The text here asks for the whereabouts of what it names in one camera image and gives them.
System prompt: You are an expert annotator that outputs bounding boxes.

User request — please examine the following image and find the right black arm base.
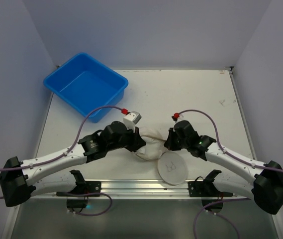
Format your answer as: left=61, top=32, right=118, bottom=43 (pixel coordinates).
left=188, top=169, right=233, bottom=206

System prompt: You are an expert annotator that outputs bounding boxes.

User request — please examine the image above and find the blue plastic bin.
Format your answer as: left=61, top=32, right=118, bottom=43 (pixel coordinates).
left=43, top=53, right=128, bottom=117

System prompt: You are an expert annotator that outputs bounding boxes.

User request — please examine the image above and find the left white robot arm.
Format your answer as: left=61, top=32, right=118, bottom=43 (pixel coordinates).
left=0, top=121, right=146, bottom=207

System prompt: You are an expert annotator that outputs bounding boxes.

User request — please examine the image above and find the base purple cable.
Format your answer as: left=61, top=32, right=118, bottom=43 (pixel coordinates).
left=68, top=193, right=114, bottom=216
left=193, top=198, right=254, bottom=239

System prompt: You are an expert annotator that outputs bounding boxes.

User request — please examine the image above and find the round beige mesh laundry bag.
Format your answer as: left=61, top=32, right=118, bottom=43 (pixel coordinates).
left=135, top=126, right=189, bottom=186

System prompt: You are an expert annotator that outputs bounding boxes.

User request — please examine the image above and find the aluminium mounting rail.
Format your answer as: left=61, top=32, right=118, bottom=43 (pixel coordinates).
left=31, top=178, right=259, bottom=200

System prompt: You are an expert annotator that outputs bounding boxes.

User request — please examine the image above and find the white bra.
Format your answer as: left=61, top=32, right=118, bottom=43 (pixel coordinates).
left=135, top=127, right=168, bottom=161

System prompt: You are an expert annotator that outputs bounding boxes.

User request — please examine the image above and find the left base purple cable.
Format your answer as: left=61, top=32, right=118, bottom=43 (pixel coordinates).
left=68, top=193, right=114, bottom=216

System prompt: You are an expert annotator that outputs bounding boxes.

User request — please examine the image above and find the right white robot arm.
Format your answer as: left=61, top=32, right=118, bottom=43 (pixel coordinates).
left=164, top=120, right=283, bottom=215

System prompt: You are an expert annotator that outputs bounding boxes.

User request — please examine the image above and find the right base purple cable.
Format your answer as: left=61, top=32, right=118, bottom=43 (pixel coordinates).
left=193, top=198, right=254, bottom=239

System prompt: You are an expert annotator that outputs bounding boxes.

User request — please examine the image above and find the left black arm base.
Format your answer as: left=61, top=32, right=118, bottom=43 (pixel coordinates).
left=66, top=170, right=101, bottom=213

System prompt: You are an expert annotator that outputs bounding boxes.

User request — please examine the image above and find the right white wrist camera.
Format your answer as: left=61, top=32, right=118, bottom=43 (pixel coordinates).
left=172, top=113, right=185, bottom=123

